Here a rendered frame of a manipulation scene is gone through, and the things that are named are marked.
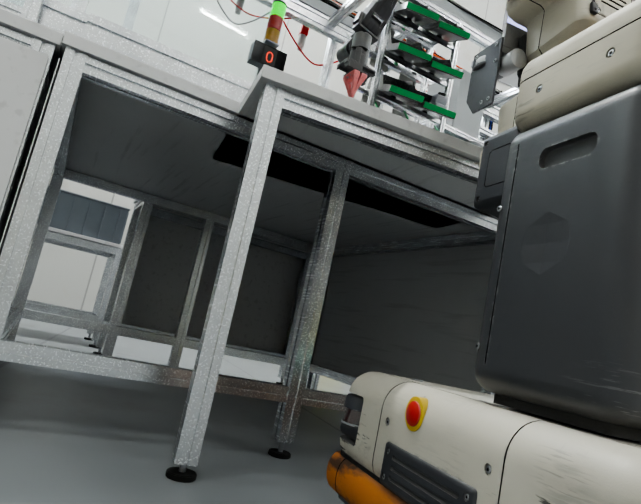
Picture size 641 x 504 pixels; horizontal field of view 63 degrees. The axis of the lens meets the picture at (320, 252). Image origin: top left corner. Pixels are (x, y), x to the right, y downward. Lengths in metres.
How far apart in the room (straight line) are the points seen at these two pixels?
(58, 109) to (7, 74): 0.12
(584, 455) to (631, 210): 0.26
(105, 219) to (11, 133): 2.12
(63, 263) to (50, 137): 3.94
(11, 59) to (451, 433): 1.14
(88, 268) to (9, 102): 3.93
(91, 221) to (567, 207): 2.96
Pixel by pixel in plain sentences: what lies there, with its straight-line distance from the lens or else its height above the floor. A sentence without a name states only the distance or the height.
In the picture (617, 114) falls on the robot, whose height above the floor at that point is 0.65.
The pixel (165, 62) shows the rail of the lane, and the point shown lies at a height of 0.92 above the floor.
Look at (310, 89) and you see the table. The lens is 1.20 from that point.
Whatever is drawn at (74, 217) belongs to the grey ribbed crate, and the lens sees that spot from 3.39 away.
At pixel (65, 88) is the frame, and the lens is 1.34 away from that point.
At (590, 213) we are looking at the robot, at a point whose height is 0.53.
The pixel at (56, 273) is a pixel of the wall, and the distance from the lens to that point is 5.21.
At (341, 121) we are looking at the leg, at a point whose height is 0.81.
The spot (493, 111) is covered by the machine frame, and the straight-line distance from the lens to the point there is 3.85.
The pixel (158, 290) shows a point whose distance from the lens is 3.07.
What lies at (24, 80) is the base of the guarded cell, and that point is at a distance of 1.35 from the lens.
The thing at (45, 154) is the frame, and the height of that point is 0.58.
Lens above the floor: 0.32
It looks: 9 degrees up
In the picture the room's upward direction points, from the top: 12 degrees clockwise
